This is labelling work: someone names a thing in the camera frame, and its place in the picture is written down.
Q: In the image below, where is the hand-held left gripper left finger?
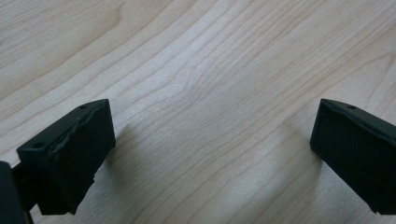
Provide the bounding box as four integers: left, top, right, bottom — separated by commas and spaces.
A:
16, 98, 117, 216

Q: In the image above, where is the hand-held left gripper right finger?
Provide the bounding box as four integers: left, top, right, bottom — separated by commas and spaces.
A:
309, 98, 396, 216

